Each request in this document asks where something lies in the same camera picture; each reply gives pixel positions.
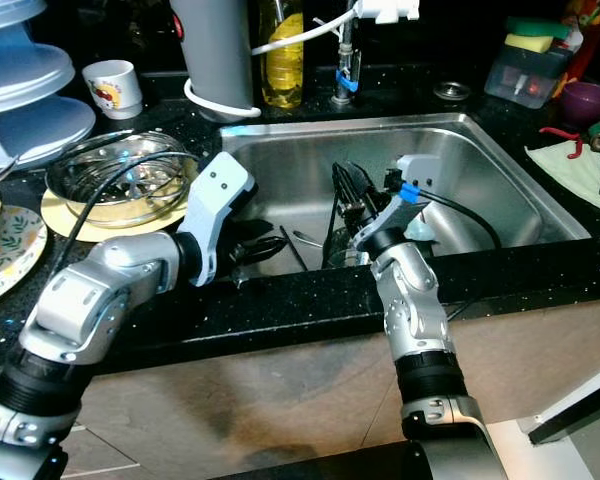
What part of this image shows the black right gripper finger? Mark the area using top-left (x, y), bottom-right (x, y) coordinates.
top-left (330, 162), bottom-right (356, 216)
top-left (350, 168), bottom-right (381, 213)

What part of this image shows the steel kitchen faucet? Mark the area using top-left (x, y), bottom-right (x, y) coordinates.
top-left (328, 15), bottom-right (365, 109)

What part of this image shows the black chopstick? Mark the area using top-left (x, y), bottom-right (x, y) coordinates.
top-left (277, 224), bottom-right (311, 274)

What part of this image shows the small steel spoon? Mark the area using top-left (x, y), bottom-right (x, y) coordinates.
top-left (290, 230), bottom-right (331, 251)

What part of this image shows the stainless steel sink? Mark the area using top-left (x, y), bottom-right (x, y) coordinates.
top-left (219, 111), bottom-right (593, 279)

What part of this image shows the clear glass cup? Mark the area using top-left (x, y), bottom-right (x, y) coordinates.
top-left (318, 228), bottom-right (371, 271)

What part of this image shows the teal plastic part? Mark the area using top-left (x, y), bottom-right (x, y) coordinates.
top-left (404, 216), bottom-right (438, 243)

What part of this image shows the grey stone cabinet door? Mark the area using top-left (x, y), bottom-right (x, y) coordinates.
top-left (60, 290), bottom-right (600, 480)

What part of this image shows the round steel cap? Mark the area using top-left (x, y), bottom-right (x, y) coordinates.
top-left (431, 80), bottom-right (472, 102)

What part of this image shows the yellow oil bottle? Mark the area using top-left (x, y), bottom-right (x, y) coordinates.
top-left (257, 0), bottom-right (307, 110)

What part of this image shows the steel steamer dish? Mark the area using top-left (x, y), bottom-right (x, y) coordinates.
top-left (44, 130), bottom-right (193, 229)

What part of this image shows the white faucet filter head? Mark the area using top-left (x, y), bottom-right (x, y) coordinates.
top-left (354, 0), bottom-right (422, 26)

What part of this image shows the yellow plate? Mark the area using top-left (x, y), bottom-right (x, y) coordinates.
top-left (39, 158), bottom-right (203, 244)

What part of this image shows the grey cylindrical thermos jug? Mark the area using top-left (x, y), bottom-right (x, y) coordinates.
top-left (169, 0), bottom-right (257, 113)

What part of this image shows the clear sponge container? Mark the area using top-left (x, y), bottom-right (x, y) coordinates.
top-left (484, 42), bottom-right (573, 110)

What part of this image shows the pale green cloth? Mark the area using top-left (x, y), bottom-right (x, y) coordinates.
top-left (524, 139), bottom-right (600, 215)

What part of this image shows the small white printed mug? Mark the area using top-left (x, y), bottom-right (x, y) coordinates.
top-left (81, 59), bottom-right (145, 122)

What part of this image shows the yellow sponge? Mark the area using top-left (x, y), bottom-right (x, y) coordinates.
top-left (502, 32), bottom-right (557, 56)

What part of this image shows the floral print plate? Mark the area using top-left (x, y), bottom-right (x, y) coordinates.
top-left (0, 204), bottom-right (50, 308)

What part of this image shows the green sponge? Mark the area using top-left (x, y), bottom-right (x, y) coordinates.
top-left (504, 15), bottom-right (575, 43)

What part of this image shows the purple bowl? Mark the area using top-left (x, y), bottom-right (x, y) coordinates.
top-left (559, 80), bottom-right (600, 127)

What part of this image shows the white tiered storage rack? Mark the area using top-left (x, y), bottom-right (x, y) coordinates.
top-left (0, 0), bottom-right (98, 179)

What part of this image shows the colourful packet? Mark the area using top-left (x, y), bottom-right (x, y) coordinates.
top-left (555, 0), bottom-right (600, 89)

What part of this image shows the white appliance door edge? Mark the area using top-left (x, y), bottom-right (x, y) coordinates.
top-left (520, 355), bottom-right (600, 446)

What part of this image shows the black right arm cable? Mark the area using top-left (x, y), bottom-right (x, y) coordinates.
top-left (415, 188), bottom-right (505, 251)

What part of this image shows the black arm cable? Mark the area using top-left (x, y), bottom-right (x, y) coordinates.
top-left (415, 188), bottom-right (505, 251)
top-left (68, 150), bottom-right (201, 281)

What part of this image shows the white flexible hose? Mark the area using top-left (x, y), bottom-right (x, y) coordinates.
top-left (183, 8), bottom-right (363, 124)

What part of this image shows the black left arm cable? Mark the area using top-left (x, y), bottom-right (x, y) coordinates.
top-left (68, 150), bottom-right (201, 281)

